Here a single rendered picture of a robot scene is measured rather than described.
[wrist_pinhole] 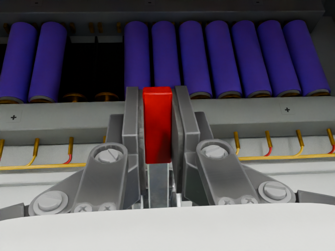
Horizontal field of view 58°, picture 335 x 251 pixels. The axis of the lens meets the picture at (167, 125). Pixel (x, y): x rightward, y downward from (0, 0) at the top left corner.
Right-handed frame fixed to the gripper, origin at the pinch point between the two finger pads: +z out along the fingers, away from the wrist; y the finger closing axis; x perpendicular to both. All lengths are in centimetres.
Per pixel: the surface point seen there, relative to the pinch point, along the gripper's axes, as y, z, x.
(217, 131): 3.9, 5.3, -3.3
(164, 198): 0.3, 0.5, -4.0
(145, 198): -0.7, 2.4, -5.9
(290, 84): 9.1, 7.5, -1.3
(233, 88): 5.2, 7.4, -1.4
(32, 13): -8.4, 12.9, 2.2
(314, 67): 11.2, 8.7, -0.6
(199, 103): 2.8, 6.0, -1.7
